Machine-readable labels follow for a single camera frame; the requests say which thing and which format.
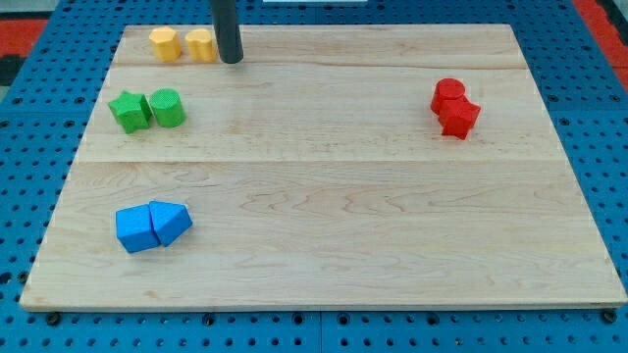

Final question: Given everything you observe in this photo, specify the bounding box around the yellow heart block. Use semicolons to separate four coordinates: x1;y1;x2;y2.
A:
184;28;217;62

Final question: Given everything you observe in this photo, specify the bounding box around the yellow hexagon block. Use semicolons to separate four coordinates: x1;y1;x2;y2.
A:
148;25;182;62

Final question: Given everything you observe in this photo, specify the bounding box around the light wooden board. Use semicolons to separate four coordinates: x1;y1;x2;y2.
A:
20;25;627;313

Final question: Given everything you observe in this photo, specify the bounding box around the blue pentagon block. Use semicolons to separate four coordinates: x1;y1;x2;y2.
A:
148;201;192;247

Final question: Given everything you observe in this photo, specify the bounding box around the red star block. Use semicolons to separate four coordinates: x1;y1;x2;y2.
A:
439;97;481;140

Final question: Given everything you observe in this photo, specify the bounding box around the green cylinder block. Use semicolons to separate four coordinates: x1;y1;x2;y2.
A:
149;88;186;127

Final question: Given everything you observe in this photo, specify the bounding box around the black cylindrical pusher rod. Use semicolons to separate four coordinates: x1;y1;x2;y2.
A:
209;0;243;64

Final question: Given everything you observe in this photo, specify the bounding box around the red cylinder block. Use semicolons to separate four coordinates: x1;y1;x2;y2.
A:
430;77;466;115

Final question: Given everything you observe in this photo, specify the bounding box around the blue cube block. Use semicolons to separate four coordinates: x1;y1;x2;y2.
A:
115;204;160;253

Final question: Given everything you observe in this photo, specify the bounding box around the green star block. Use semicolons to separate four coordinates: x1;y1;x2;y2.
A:
108;91;152;134

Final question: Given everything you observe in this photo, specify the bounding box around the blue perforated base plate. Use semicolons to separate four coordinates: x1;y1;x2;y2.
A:
1;0;627;352

